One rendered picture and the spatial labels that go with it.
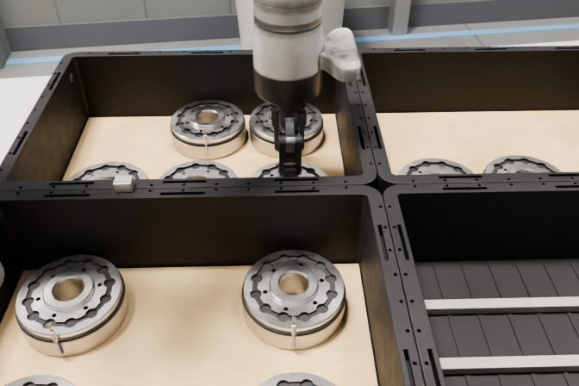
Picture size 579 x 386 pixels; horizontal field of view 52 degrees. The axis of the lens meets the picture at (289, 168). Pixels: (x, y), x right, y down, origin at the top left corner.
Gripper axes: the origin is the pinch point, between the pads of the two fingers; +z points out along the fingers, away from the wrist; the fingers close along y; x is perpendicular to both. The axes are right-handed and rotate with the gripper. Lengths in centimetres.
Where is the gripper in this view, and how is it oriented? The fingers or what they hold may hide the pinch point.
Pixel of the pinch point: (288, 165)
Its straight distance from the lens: 72.6
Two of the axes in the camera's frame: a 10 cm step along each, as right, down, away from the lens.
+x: 10.0, -0.2, 0.3
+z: 0.0, 7.8, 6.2
